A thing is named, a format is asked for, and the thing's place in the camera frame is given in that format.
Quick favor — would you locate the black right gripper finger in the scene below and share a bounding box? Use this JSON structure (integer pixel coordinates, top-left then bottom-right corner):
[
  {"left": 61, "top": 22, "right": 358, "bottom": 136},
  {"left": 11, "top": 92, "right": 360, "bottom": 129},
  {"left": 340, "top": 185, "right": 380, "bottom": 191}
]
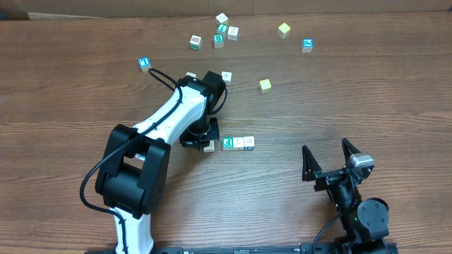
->
[
  {"left": 342, "top": 138, "right": 360, "bottom": 165},
  {"left": 302, "top": 145, "right": 322, "bottom": 181}
]

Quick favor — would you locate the red letter wooden block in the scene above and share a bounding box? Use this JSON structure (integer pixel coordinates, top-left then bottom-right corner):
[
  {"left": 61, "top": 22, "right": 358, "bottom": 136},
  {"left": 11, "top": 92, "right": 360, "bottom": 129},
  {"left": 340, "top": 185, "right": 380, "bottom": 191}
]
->
[{"left": 203, "top": 140, "right": 215, "bottom": 152}]

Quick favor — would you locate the green C wooden block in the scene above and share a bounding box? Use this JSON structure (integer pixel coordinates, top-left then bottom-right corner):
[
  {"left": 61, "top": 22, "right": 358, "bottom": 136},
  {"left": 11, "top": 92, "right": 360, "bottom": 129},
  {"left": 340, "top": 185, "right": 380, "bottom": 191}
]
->
[{"left": 222, "top": 137, "right": 234, "bottom": 150}]

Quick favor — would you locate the plain wooden picture block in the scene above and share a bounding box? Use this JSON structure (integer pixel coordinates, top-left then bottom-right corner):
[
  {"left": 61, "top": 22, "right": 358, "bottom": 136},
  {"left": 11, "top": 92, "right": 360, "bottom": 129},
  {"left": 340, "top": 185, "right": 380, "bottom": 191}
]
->
[{"left": 232, "top": 137, "right": 244, "bottom": 150}]

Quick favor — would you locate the blue side wooden block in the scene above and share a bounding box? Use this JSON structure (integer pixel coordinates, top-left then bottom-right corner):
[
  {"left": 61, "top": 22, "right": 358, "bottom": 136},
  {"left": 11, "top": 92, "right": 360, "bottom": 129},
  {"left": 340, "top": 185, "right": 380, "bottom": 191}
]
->
[{"left": 243, "top": 136, "right": 255, "bottom": 150}]

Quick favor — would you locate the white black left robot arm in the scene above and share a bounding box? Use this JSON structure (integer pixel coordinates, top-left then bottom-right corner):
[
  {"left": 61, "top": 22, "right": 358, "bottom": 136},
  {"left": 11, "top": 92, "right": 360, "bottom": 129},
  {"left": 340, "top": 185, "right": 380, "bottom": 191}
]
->
[{"left": 91, "top": 68, "right": 227, "bottom": 253}]

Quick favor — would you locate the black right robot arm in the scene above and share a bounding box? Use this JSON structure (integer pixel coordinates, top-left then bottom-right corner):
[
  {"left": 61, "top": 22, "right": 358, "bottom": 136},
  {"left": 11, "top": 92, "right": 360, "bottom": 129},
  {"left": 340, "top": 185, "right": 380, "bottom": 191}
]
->
[{"left": 300, "top": 138, "right": 398, "bottom": 254}]

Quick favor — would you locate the blue side picture block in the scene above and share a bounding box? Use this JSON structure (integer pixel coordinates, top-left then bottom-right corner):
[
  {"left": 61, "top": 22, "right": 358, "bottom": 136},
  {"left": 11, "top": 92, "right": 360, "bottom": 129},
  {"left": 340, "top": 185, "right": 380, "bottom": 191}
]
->
[{"left": 186, "top": 72, "right": 197, "bottom": 78}]

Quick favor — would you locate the white picture wooden block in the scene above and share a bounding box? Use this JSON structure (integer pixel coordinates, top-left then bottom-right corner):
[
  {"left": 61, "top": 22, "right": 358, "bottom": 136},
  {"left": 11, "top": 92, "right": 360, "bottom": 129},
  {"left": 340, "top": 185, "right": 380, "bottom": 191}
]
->
[{"left": 222, "top": 71, "right": 232, "bottom": 85}]

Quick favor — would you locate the yellow top wooden block near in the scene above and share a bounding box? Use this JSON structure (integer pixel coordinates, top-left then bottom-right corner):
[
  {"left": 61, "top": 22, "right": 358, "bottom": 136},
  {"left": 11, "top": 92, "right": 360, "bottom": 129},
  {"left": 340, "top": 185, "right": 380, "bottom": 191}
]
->
[{"left": 259, "top": 79, "right": 272, "bottom": 94}]

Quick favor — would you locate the yellow wooden block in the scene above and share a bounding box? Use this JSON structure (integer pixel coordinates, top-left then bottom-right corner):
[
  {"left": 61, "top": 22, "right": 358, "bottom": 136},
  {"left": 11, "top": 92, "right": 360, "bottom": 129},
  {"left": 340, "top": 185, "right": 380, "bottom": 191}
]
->
[
  {"left": 259, "top": 79, "right": 272, "bottom": 94},
  {"left": 278, "top": 23, "right": 291, "bottom": 39}
]

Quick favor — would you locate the blue top wooden block left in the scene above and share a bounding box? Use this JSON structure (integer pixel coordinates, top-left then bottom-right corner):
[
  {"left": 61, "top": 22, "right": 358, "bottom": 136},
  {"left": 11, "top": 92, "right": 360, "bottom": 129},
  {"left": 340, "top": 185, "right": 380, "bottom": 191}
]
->
[{"left": 138, "top": 56, "right": 152, "bottom": 72}]

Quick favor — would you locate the green B wooden block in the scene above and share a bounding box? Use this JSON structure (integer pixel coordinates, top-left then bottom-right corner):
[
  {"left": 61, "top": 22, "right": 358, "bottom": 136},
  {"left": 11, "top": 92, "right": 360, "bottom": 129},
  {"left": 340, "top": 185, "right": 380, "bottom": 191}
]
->
[{"left": 189, "top": 35, "right": 202, "bottom": 51}]

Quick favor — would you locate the green R wooden block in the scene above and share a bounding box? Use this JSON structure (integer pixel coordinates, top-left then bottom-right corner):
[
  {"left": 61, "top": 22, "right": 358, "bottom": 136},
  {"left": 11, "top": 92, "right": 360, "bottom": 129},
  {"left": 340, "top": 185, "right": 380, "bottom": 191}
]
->
[{"left": 213, "top": 34, "right": 224, "bottom": 49}]

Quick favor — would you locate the white X wooden block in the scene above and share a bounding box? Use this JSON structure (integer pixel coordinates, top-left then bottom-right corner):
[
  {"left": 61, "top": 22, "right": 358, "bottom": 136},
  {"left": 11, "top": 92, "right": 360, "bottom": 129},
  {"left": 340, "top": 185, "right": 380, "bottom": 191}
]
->
[{"left": 227, "top": 26, "right": 239, "bottom": 41}]

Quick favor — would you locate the green L wooden block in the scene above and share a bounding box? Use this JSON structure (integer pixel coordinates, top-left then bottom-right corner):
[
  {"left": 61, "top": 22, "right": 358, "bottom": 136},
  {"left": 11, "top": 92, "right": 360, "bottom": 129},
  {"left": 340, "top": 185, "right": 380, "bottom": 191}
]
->
[{"left": 216, "top": 23, "right": 229, "bottom": 36}]

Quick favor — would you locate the blue top wooden block right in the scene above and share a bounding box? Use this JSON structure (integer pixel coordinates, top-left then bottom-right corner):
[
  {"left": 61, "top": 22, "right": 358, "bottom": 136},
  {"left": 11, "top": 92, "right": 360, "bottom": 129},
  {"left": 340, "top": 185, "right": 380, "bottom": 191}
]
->
[{"left": 301, "top": 38, "right": 314, "bottom": 53}]

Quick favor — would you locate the white top block back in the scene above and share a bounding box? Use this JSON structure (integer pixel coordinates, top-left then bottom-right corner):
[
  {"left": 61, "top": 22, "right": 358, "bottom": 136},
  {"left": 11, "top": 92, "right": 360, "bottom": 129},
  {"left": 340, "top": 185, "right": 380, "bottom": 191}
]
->
[{"left": 215, "top": 13, "right": 229, "bottom": 25}]

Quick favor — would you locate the yellow top wooden block far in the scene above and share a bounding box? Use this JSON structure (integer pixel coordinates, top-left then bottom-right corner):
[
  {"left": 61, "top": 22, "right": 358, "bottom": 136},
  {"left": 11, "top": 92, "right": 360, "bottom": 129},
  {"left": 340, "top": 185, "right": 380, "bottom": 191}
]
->
[{"left": 278, "top": 23, "right": 291, "bottom": 39}]

